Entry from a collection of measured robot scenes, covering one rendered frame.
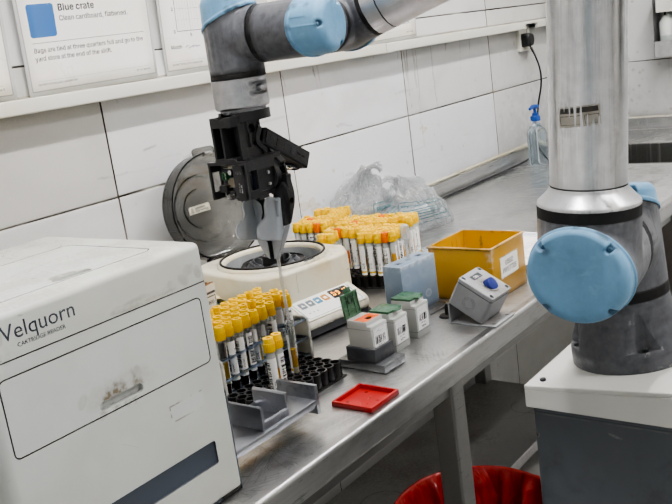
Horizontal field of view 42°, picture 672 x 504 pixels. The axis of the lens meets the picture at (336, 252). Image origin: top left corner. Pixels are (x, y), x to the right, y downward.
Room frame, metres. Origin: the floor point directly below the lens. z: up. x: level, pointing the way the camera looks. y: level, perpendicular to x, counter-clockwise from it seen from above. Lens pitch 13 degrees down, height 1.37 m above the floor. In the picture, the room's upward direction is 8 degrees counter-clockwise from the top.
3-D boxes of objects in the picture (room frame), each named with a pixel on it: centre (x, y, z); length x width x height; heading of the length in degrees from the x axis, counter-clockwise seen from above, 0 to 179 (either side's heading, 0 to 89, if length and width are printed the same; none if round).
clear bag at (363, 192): (2.11, -0.07, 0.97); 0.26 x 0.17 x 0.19; 156
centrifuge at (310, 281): (1.59, 0.11, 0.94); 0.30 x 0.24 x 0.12; 43
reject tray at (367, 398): (1.15, -0.01, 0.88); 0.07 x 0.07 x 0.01; 52
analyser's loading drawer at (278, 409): (1.02, 0.14, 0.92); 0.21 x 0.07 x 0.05; 142
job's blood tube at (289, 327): (1.23, 0.08, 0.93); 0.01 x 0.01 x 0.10
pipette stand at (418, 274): (1.51, -0.12, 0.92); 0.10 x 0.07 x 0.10; 137
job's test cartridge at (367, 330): (1.28, -0.03, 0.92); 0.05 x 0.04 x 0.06; 49
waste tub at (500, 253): (1.59, -0.26, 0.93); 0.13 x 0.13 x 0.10; 51
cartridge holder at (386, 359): (1.28, -0.03, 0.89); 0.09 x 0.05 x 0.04; 49
